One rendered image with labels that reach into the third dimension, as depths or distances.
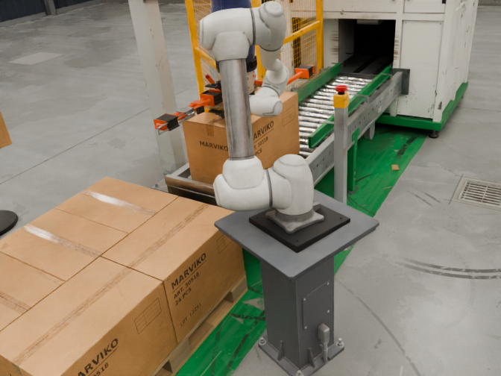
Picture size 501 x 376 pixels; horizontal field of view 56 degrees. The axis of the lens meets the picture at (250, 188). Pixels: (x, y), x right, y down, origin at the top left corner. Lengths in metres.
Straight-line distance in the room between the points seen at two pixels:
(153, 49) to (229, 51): 1.77
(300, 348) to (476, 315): 0.97
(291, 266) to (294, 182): 0.32
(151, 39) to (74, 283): 1.88
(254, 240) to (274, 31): 0.80
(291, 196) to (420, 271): 1.32
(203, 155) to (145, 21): 1.22
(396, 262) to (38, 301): 1.96
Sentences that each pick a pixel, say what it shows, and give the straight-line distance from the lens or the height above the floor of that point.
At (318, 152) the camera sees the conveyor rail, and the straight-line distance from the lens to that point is 2.92.
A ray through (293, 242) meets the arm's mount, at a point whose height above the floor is 0.78.
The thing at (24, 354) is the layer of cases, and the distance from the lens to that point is 2.04.
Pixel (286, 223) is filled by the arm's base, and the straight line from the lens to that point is 1.91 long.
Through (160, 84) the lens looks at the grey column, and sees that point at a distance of 3.57.
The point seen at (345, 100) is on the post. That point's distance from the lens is 2.64.
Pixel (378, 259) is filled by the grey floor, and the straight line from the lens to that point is 3.02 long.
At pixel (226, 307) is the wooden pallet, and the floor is 0.02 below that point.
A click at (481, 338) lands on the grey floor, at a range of 2.67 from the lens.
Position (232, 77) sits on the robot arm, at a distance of 1.79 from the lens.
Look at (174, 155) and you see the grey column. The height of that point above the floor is 0.30.
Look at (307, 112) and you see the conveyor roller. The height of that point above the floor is 0.55.
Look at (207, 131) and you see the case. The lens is 2.54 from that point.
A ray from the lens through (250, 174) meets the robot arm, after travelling 1.80.
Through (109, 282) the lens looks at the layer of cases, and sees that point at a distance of 2.20.
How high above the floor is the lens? 1.88
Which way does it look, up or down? 30 degrees down
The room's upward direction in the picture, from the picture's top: 6 degrees counter-clockwise
